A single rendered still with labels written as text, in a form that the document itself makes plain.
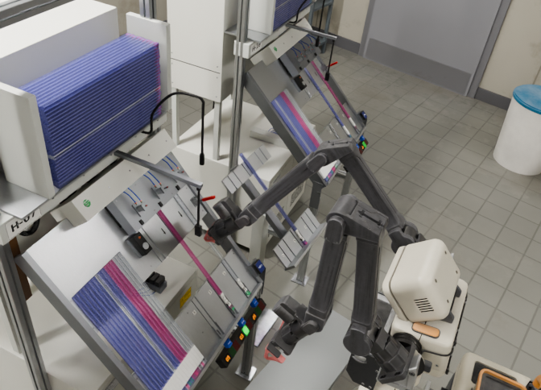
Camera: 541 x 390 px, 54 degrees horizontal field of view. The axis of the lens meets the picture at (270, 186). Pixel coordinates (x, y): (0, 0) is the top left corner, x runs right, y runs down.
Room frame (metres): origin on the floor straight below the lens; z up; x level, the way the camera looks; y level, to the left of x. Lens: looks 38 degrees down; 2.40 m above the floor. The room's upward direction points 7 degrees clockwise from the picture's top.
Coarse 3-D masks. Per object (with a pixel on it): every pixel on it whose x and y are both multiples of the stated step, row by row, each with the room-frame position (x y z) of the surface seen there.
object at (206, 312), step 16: (224, 272) 1.41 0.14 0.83; (240, 272) 1.46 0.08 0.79; (208, 288) 1.32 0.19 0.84; (224, 288) 1.36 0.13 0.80; (240, 288) 1.41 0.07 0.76; (192, 304) 1.23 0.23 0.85; (208, 304) 1.27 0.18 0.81; (224, 304) 1.31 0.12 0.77; (240, 304) 1.35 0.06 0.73; (176, 320) 1.15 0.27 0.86; (192, 320) 1.18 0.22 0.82; (208, 320) 1.22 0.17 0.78; (224, 320) 1.26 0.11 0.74; (192, 336) 1.13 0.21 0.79; (208, 336) 1.17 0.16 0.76; (208, 352) 1.12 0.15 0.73; (144, 384) 0.91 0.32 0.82
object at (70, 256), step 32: (64, 224) 1.17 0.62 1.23; (96, 224) 1.24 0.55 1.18; (160, 224) 1.39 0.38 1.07; (192, 224) 1.49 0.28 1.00; (32, 256) 1.04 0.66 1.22; (64, 256) 1.09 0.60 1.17; (96, 256) 1.15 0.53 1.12; (128, 256) 1.22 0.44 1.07; (160, 256) 1.30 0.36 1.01; (64, 288) 1.01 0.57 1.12
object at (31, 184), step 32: (32, 0) 1.25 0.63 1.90; (64, 0) 1.34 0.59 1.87; (128, 32) 1.70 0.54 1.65; (160, 32) 1.65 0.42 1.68; (160, 64) 1.66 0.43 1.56; (0, 96) 1.13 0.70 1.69; (32, 96) 1.11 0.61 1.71; (160, 96) 1.66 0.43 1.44; (0, 128) 1.14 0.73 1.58; (32, 128) 1.10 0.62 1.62; (32, 160) 1.11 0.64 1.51; (0, 192) 1.11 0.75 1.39; (32, 192) 1.12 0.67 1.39; (160, 288) 1.44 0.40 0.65
